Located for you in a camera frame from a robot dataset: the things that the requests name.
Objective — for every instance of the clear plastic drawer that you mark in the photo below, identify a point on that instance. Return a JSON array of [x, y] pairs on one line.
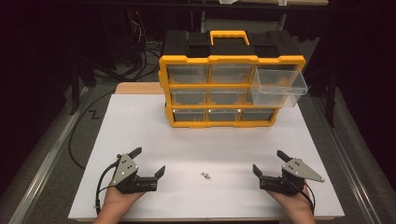
[[280, 81]]

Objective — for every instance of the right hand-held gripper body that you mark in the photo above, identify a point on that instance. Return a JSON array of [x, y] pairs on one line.
[[299, 171]]

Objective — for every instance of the wooden board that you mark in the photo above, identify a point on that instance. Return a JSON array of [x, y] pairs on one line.
[[138, 88]]

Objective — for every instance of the person's right hand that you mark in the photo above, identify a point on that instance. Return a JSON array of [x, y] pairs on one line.
[[295, 203]]

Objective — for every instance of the yellow black organizer cabinet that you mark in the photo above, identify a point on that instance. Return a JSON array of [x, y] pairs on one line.
[[230, 58]]

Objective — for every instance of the aluminium rail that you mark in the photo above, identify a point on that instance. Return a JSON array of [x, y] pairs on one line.
[[345, 161], [46, 161]]

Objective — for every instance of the person's left hand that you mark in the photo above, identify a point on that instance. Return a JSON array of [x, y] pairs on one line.
[[116, 202]]

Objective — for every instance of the black metal stand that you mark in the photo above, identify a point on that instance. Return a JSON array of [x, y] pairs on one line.
[[74, 90], [331, 99]]

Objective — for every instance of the set of clear drawers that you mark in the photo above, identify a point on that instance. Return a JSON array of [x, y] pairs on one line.
[[190, 97]]

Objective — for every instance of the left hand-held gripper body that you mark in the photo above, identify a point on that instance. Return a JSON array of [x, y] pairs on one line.
[[126, 169]]

